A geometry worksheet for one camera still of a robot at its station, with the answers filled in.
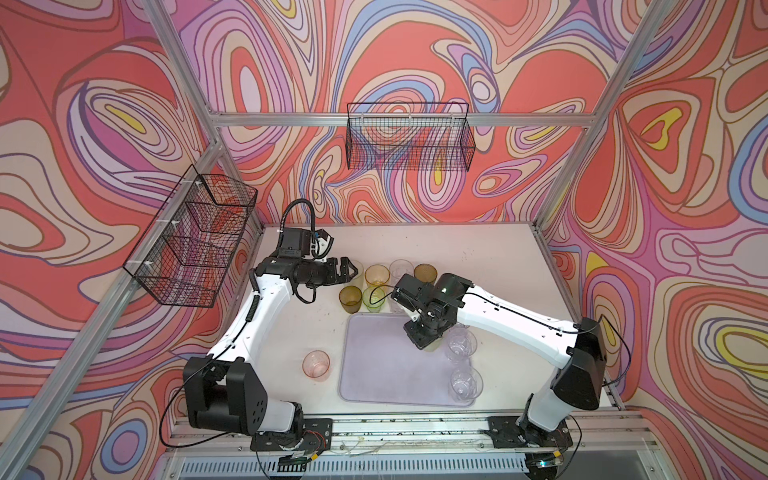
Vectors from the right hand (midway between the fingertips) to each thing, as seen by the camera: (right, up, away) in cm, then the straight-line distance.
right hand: (425, 344), depth 75 cm
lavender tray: (-12, -9, +12) cm, 19 cm away
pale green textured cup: (+3, -2, +4) cm, 5 cm away
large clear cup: (+12, -13, +6) cm, 18 cm away
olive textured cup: (-22, +9, +22) cm, 32 cm away
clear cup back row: (-6, +18, +27) cm, 33 cm away
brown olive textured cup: (+4, +16, +24) cm, 29 cm away
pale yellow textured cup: (-19, +15, +18) cm, 30 cm away
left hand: (-20, +18, +7) cm, 28 cm away
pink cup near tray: (-30, -9, +10) cm, 33 cm away
